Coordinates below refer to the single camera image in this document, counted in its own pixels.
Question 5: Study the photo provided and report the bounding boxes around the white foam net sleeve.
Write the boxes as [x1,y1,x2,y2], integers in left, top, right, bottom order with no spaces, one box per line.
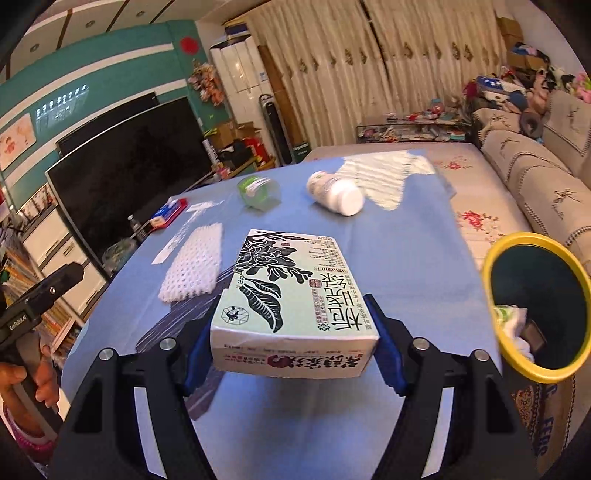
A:
[158,222,225,303]

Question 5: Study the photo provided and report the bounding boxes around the pile of plush toys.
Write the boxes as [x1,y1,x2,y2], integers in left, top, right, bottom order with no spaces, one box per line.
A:
[462,41,591,139]

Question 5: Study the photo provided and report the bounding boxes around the low glass table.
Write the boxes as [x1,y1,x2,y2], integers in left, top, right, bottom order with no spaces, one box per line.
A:
[356,115,474,144]

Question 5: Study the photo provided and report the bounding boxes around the white paper strip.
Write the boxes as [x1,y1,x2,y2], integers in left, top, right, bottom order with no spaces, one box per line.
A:
[152,200,222,265]

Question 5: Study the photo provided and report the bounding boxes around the white bottle with green label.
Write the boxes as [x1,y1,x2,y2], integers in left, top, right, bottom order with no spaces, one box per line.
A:
[306,170,365,217]

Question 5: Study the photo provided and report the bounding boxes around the white lace cloth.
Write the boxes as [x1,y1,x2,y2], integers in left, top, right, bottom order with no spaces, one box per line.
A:
[342,150,437,212]

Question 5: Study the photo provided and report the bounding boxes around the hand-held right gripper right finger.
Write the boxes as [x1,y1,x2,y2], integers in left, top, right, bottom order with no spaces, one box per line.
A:
[372,298,541,480]

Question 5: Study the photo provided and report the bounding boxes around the glass bowl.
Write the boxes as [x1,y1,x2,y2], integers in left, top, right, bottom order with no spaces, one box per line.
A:
[102,237,138,273]

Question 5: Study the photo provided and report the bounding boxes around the black tower fan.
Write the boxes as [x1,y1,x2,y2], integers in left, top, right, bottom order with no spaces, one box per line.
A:
[259,93,296,164]

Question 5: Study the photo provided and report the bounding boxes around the person's left hand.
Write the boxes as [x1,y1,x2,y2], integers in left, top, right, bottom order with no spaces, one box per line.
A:
[0,345,60,416]

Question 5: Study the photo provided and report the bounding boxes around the open cardboard box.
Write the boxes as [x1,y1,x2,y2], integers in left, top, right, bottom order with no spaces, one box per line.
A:
[210,121,259,148]

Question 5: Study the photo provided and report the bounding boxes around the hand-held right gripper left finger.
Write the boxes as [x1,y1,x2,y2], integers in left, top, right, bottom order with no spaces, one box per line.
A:
[48,314,218,480]

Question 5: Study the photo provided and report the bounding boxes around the stacked cardboard boxes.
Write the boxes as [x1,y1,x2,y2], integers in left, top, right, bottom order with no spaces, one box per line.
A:
[496,16,546,70]

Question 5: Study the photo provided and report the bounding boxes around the person's left forearm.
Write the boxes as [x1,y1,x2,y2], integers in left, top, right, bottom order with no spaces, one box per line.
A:
[0,401,56,467]

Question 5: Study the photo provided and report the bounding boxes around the beige embroidered curtains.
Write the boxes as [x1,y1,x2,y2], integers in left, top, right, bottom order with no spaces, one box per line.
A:
[245,0,509,148]

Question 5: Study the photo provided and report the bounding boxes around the shelf of books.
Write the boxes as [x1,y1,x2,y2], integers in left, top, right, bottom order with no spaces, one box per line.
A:
[0,185,86,361]

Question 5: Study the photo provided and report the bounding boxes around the pale green flower-print box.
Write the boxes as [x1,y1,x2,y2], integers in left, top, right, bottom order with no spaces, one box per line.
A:
[210,229,382,379]

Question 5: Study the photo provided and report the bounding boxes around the television cabinet with drawers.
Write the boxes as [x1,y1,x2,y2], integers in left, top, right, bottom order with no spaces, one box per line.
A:
[18,159,259,324]

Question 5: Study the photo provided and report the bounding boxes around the beige sofa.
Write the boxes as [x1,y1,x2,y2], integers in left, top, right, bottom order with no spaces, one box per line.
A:
[471,90,591,462]

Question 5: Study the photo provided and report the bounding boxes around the black television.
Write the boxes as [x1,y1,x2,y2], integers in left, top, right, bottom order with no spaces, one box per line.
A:
[45,96,214,278]

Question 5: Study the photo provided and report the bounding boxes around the yellow-rimmed dark trash bin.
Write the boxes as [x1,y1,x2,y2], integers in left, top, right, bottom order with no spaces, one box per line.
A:
[481,232,591,384]

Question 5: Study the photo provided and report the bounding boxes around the hanging flower decoration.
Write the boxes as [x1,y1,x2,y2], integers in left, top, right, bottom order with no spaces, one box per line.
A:
[188,60,226,108]

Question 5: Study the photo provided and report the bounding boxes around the wall poster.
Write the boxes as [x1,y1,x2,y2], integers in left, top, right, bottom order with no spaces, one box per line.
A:
[0,113,38,171]

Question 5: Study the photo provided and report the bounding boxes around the red and blue tissue pack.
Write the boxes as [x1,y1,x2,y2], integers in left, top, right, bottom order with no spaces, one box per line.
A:
[148,198,189,230]

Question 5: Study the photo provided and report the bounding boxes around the white tissue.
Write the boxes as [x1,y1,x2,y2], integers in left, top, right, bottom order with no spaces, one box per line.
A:
[496,305,536,363]

